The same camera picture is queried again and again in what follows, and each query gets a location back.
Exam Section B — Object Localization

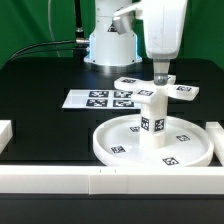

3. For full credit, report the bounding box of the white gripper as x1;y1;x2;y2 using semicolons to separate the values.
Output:
138;0;188;86

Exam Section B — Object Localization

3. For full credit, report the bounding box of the white cross-shaped table base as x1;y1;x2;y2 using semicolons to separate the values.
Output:
114;75;199;105

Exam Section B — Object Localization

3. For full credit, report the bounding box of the white round table top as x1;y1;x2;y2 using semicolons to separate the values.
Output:
93;114;214;168

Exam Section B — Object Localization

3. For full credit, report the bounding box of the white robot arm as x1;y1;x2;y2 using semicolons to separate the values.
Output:
85;0;188;85

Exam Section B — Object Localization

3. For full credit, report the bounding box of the white right fence block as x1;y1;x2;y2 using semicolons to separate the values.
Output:
206;122;224;167

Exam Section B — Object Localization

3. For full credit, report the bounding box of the white fence block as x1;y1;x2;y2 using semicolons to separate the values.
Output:
206;122;224;167
0;120;13;154

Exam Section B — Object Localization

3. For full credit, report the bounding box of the black vertical pole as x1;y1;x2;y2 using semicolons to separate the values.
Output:
74;0;84;39

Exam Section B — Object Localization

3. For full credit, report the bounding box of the white marker sheet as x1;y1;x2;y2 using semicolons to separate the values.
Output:
63;90;140;109

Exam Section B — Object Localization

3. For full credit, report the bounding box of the white left fence block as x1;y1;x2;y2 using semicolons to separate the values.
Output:
0;120;13;154

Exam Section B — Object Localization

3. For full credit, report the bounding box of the white front fence bar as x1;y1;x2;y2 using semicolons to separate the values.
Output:
0;165;224;195

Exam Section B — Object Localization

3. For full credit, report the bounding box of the black cable bundle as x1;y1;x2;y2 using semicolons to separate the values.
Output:
6;39;90;64

